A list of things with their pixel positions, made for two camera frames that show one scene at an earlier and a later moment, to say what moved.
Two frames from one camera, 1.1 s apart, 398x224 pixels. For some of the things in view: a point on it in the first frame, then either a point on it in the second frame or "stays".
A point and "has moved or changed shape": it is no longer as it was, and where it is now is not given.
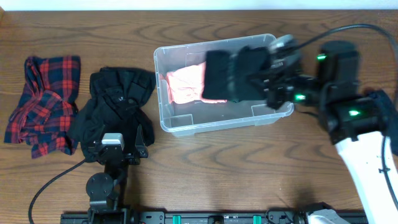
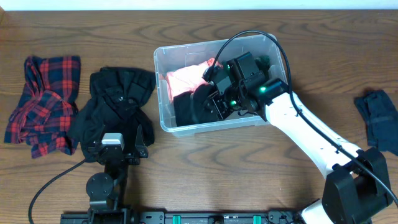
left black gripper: (140, 151) stays
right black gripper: (277, 92) to (216, 100)
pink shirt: (185, 86) stays
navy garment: (389, 121) stays
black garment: (237, 76) has moved or changed shape
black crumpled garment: (118, 104) stays
